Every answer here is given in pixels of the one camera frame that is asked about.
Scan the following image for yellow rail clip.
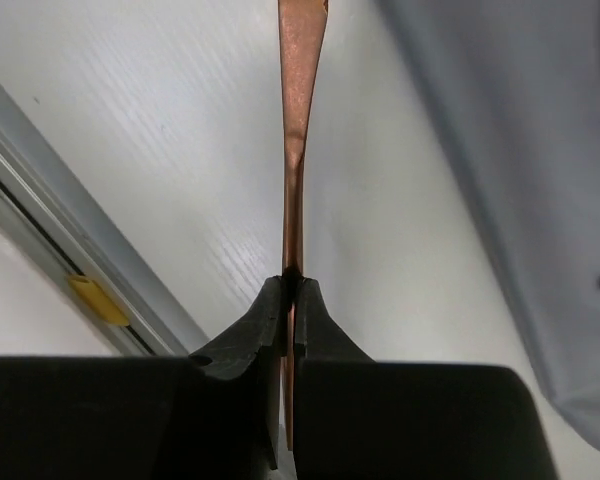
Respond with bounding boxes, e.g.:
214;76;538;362
67;275;130;327

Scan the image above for grey cloth placemat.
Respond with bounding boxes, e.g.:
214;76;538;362
379;1;600;451

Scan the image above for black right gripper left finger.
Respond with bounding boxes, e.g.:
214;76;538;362
0;276;286;479

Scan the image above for aluminium table edge rail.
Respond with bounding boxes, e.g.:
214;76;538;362
0;84;208;355

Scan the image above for copper knife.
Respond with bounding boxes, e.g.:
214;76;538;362
278;0;329;449

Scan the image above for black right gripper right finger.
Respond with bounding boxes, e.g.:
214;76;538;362
293;279;557;480

